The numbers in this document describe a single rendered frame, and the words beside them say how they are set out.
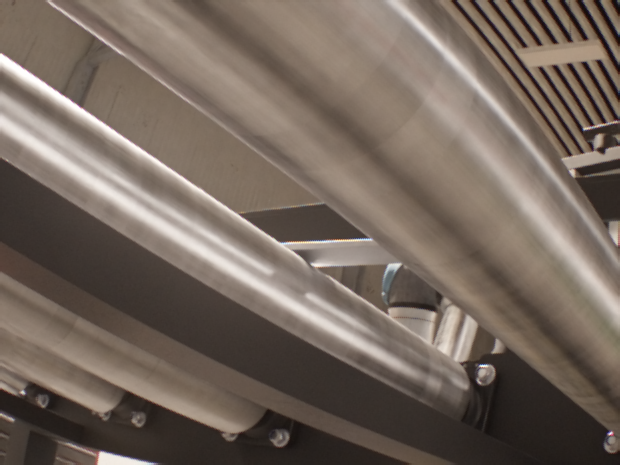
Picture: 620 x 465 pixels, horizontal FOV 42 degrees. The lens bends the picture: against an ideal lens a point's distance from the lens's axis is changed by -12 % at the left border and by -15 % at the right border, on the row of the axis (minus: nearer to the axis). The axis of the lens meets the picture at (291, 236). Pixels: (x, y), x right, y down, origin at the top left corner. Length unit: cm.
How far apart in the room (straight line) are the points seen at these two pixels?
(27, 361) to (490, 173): 96
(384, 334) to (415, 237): 42
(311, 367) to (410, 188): 21
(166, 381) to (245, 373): 54
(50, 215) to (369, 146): 16
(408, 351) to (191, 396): 31
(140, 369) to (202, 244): 38
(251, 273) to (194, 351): 22
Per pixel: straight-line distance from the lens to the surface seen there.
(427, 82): 37
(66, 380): 133
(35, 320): 94
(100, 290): 46
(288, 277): 75
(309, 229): 133
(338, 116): 36
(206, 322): 51
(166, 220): 65
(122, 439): 147
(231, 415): 115
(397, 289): 205
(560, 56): 1011
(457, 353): 188
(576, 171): 231
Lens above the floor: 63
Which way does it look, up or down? 21 degrees up
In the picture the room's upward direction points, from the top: 13 degrees clockwise
